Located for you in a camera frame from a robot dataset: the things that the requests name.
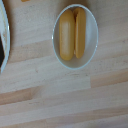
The white floral rim plate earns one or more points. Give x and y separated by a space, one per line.
4 36

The yellow hot dog bun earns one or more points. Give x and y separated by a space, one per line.
72 33

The white ceramic bowl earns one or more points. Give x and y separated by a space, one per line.
90 43

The small yellow bread block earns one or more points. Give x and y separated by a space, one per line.
25 0

